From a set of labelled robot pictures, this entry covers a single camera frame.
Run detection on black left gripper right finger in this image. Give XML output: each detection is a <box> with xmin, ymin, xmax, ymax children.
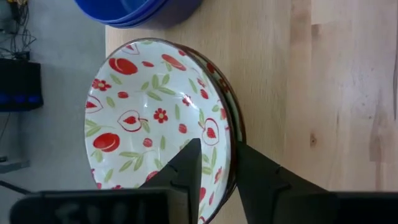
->
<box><xmin>235</xmin><ymin>141</ymin><xmax>398</xmax><ymax>224</ymax></box>

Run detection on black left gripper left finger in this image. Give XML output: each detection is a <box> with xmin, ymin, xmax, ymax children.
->
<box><xmin>9</xmin><ymin>138</ymin><xmax>203</xmax><ymax>224</ymax></box>

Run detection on white red floral bowl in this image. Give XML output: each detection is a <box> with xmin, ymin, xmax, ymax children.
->
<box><xmin>83</xmin><ymin>37</ymin><xmax>238</xmax><ymax>224</ymax></box>
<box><xmin>175</xmin><ymin>42</ymin><xmax>248</xmax><ymax>147</ymax></box>

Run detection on wooden shelf with black legs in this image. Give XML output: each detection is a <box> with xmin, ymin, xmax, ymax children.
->
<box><xmin>104</xmin><ymin>0</ymin><xmax>312</xmax><ymax>224</ymax></box>

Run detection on black box with blue lights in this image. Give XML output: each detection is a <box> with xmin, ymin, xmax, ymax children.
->
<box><xmin>0</xmin><ymin>58</ymin><xmax>44</xmax><ymax>112</ymax></box>

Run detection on black floor cable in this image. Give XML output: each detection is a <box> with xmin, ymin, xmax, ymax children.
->
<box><xmin>0</xmin><ymin>179</ymin><xmax>34</xmax><ymax>196</ymax></box>

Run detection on black cable bundle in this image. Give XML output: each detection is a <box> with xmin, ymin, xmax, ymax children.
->
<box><xmin>0</xmin><ymin>0</ymin><xmax>37</xmax><ymax>60</ymax></box>

